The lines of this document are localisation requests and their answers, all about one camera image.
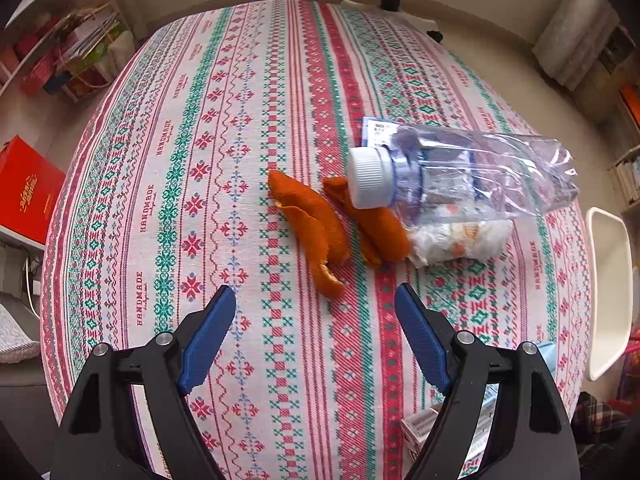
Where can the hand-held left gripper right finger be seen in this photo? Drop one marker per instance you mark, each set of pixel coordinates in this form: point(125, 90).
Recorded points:
point(422, 340)

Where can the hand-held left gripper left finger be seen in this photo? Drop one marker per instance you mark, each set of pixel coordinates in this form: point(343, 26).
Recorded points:
point(207, 340)

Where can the white tissue pack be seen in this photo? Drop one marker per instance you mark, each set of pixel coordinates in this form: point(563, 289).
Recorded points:
point(460, 240)

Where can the orange peel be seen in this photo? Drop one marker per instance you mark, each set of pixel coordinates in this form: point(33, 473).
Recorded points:
point(320, 267)
point(380, 225)
point(310, 205)

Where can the crushed clear plastic bottle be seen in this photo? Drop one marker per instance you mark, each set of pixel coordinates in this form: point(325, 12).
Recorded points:
point(475, 170)

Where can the white trash bin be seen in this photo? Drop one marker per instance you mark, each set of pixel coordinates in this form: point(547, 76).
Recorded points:
point(607, 285)

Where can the grey fabric cushion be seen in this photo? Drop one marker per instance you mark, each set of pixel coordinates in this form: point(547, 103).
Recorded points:
point(17, 325)

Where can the plaid cloth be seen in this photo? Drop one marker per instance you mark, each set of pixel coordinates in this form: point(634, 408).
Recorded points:
point(605, 425)

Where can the patterned red green tablecloth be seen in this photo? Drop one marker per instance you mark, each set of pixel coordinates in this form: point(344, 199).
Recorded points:
point(240, 110)

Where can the red gift box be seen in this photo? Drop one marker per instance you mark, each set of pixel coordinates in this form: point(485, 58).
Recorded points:
point(30, 185)

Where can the wooden shelf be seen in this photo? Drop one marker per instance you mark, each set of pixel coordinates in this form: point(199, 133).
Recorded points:
point(627, 175)

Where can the orange box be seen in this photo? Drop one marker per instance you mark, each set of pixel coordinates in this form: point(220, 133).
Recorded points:
point(631, 105)

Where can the pink basket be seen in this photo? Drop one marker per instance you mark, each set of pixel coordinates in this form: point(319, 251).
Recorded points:
point(39, 74)

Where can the stack of papers and folders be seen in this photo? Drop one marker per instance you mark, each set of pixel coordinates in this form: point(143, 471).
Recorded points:
point(90, 45)

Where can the beige curtain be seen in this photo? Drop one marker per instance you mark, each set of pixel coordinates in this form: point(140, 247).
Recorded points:
point(575, 35)

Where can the white bookshelf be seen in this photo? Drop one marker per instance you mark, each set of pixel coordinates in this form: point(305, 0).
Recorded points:
point(30, 0)

